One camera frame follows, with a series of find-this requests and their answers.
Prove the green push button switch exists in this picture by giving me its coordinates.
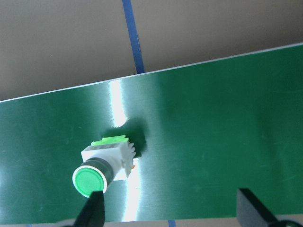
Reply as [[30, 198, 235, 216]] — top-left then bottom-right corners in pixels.
[[72, 134, 137, 199]]

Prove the green conveyor belt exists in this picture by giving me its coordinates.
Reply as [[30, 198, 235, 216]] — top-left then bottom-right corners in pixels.
[[0, 42, 303, 224]]

